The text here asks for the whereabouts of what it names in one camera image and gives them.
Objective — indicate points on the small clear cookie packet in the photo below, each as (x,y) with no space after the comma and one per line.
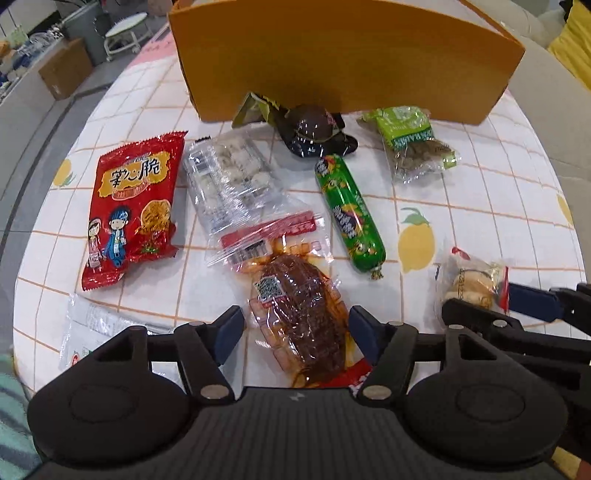
(466,286)

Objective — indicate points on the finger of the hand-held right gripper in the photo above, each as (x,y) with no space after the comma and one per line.
(485,318)
(531,300)

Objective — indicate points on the teal cloth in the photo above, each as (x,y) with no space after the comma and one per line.
(11,415)

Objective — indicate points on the brown cardboard box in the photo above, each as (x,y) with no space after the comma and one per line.
(64,69)

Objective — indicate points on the clear braised meat packet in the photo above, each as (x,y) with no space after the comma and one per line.
(300,323)

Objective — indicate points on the dark snack packet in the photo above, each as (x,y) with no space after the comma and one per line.
(309,131)

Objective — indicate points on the orange cardboard box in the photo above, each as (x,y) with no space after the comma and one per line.
(346,60)

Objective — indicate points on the green sausage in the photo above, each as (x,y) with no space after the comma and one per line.
(348,212)

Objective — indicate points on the olive green snack packet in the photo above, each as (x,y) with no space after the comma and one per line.
(251,113)

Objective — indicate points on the white round stool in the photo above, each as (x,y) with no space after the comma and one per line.
(124,23)

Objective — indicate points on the yellow cushion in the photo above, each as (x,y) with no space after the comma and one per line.
(575,46)

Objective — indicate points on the white snack packet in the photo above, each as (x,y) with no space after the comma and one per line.
(92,323)

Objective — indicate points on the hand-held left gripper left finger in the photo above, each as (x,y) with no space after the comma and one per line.
(231,330)

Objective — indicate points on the beige sofa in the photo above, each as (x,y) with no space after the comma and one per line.
(545,115)

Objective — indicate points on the clear packet of white candies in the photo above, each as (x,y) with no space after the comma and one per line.
(231,175)

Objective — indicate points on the green raisin packet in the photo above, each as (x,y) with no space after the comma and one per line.
(406,138)

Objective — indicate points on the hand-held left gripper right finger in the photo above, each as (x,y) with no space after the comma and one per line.
(362,330)

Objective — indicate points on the red cartoon snack packet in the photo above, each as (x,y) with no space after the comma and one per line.
(129,207)

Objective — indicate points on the white low cabinet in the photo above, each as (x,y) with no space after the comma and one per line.
(23,120)

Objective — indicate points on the lemon print tablecloth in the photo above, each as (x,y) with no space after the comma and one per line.
(415,194)

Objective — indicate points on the grey trash bin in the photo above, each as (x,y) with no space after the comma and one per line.
(83,27)

